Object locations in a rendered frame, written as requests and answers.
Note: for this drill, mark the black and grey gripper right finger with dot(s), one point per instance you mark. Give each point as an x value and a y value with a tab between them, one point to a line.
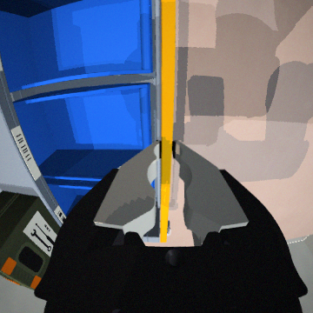
216	201

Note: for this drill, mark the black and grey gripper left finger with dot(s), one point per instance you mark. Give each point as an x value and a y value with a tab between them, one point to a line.
122	201

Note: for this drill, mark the olive green case with orange latches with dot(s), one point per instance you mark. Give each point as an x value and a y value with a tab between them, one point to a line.
27	235

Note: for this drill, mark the yellow bar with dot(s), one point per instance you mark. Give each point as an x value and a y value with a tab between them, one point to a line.
168	81

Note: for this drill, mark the grey metal shelf rack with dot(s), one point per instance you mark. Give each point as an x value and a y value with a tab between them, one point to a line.
16	160

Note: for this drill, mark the blue open bin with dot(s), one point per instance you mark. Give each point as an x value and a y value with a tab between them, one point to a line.
65	195
81	137
73	39

